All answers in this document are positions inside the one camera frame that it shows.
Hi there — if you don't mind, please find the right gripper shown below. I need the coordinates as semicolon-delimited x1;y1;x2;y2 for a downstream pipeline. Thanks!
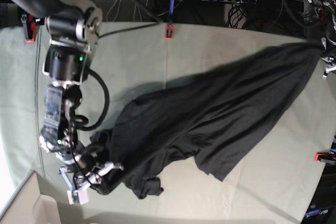
59;162;123;195

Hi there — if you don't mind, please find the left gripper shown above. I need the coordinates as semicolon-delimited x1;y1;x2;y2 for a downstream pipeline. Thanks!
320;37;336;79

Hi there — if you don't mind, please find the black t-shirt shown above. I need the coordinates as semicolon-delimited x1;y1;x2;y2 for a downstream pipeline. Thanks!
92;42;324;199

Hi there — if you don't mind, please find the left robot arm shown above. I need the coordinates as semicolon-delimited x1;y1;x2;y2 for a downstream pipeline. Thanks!
282;0;335;79

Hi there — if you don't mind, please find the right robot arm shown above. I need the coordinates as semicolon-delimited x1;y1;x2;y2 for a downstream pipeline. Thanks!
11;0;123;197

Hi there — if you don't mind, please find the red clamp right edge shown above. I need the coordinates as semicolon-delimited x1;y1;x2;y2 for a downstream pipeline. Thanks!
314;152;335;165

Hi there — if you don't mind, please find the green table cloth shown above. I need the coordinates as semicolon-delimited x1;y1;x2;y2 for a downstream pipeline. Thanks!
1;24;335;223

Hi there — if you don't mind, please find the red clamp top centre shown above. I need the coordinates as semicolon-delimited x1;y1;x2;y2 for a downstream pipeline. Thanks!
165;24;174;39

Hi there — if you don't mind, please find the red clamp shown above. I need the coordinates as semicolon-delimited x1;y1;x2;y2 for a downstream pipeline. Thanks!
165;24;174;39
20;14;36;43

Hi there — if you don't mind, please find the red clamp top left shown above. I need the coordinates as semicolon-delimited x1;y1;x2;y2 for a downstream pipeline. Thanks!
20;14;36;43

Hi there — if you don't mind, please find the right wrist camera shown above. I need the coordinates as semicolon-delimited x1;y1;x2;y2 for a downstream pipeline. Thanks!
67;190;89;205

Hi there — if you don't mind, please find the blue clamp handle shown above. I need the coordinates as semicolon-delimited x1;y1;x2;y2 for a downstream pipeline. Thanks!
169;0;175;16

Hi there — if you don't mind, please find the white cable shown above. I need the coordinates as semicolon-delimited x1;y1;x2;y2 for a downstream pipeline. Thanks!
106;0;169;23

